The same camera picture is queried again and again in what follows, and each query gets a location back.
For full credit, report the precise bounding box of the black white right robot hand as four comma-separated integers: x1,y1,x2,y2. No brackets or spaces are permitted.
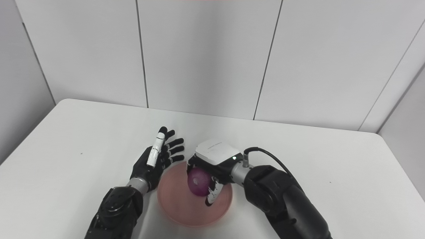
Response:
187,139,244,207

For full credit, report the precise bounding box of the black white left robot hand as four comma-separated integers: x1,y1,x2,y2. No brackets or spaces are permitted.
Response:
129,126,185,192

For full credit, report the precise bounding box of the purple red onion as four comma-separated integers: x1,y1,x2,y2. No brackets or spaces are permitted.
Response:
188,168,213,197

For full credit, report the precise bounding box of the pink round plate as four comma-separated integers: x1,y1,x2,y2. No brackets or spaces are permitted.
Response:
157,162,233,227

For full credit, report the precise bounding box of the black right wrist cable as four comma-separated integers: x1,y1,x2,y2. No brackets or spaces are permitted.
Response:
243,147,293,176

